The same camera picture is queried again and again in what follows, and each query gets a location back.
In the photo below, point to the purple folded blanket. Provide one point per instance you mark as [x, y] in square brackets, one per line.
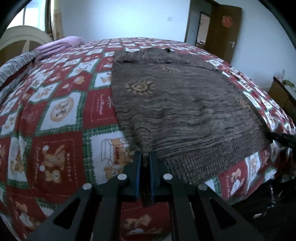
[57, 46]

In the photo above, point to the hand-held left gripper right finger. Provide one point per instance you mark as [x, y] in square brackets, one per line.
[152, 176]

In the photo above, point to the beige curtain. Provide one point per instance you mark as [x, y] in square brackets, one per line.
[56, 20]

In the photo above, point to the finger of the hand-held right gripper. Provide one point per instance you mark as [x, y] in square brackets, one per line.
[283, 139]

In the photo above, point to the brown wooden door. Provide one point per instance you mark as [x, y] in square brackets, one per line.
[222, 37]

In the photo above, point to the dark wooden door frame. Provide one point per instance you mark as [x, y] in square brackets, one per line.
[190, 20]

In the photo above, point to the red bear print bedsheet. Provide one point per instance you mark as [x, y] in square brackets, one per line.
[57, 120]

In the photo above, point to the window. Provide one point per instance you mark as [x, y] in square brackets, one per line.
[30, 14]

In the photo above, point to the cream and wood headboard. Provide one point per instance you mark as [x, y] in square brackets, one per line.
[20, 34]

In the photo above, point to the green plant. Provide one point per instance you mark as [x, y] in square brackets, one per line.
[289, 83]

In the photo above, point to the brown knit sweater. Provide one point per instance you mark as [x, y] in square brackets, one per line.
[185, 111]

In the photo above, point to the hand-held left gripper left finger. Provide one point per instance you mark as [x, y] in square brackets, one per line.
[138, 176]

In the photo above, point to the red door decoration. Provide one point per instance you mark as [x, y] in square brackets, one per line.
[226, 21]

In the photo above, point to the grey striped pillow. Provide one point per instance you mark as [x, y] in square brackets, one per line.
[13, 67]

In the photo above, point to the wooden cabinet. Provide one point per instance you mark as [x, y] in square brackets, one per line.
[281, 95]

